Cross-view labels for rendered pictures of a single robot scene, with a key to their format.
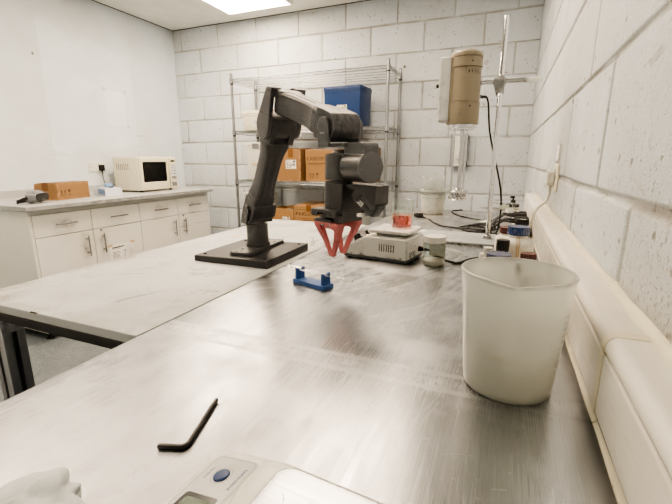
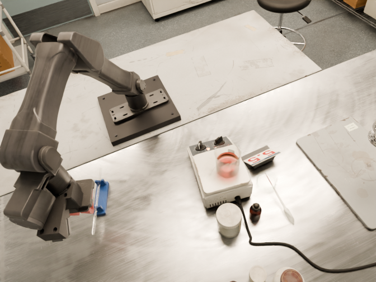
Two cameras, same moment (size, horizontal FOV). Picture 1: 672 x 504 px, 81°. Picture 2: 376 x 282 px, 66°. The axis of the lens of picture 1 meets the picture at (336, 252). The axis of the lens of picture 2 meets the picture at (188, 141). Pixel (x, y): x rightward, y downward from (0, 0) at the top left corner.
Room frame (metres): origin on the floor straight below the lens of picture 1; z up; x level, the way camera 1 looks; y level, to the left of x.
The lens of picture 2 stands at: (0.83, -0.44, 1.63)
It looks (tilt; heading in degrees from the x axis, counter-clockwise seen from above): 52 degrees down; 54
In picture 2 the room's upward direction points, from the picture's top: 11 degrees counter-clockwise
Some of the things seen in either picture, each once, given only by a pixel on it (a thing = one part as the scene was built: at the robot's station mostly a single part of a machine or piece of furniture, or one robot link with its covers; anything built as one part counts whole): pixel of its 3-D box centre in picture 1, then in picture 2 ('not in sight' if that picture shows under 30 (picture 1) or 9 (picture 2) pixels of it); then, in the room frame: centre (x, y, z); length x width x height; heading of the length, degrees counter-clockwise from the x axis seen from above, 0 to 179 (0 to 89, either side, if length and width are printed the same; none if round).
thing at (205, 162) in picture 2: (395, 229); (220, 168); (1.12, -0.17, 0.98); 0.12 x 0.12 x 0.01; 59
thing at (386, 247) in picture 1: (386, 243); (218, 169); (1.13, -0.15, 0.94); 0.22 x 0.13 x 0.08; 59
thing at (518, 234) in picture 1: (516, 253); not in sight; (0.90, -0.42, 0.96); 0.07 x 0.07 x 0.13
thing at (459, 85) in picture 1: (458, 92); not in sight; (1.41, -0.41, 1.40); 0.15 x 0.11 x 0.24; 67
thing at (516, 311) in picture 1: (511, 323); not in sight; (0.47, -0.22, 0.97); 0.18 x 0.13 x 0.15; 155
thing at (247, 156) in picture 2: not in sight; (259, 155); (1.25, -0.20, 0.92); 0.09 x 0.06 x 0.04; 159
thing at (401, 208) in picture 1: (402, 214); (228, 161); (1.13, -0.19, 1.03); 0.07 x 0.06 x 0.08; 64
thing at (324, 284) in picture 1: (312, 277); (99, 196); (0.86, 0.05, 0.92); 0.10 x 0.03 x 0.04; 50
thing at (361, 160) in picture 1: (353, 149); (33, 186); (0.78, -0.03, 1.20); 0.12 x 0.09 x 0.12; 35
